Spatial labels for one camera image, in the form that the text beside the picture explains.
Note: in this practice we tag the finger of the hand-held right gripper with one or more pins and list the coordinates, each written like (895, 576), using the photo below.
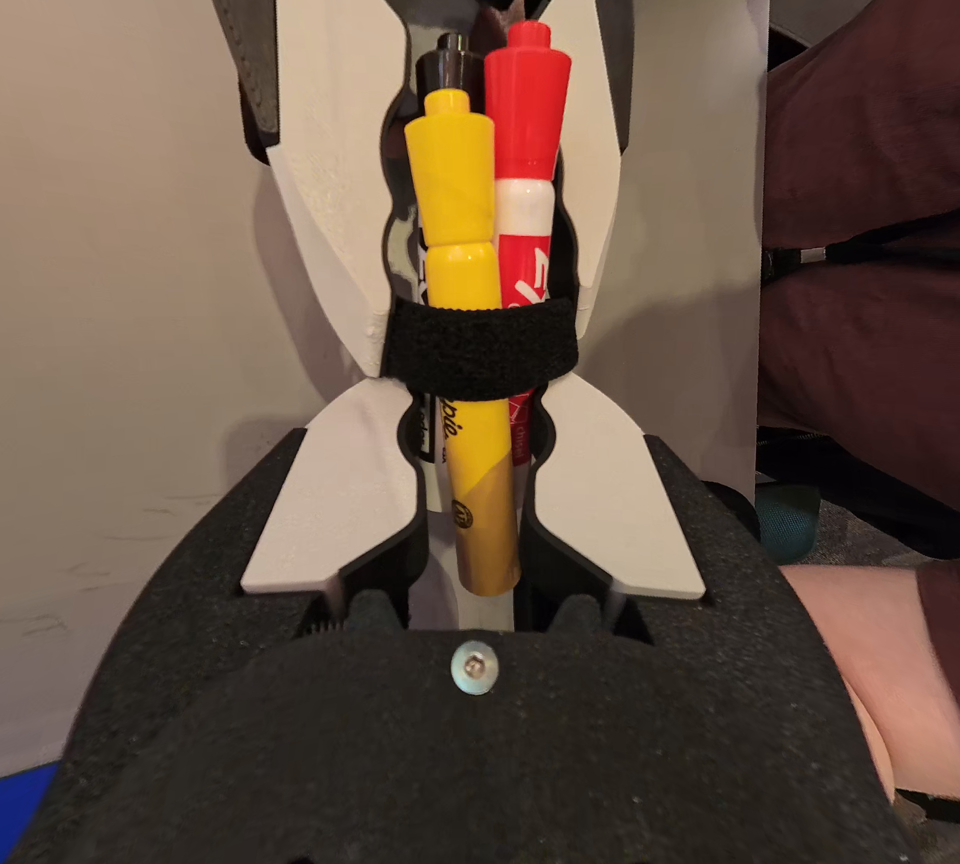
(592, 167)
(330, 152)

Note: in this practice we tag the yellow marker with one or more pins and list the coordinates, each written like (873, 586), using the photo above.
(457, 204)

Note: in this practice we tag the person's bare leg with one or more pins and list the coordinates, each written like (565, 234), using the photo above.
(885, 669)

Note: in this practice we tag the black dry erase marker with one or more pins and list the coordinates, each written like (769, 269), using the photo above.
(450, 66)

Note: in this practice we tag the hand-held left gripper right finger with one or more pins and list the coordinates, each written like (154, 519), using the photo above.
(607, 504)

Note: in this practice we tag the red dry erase marker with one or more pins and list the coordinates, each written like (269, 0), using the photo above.
(525, 114)

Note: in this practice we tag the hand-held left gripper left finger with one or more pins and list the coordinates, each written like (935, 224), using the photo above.
(337, 504)

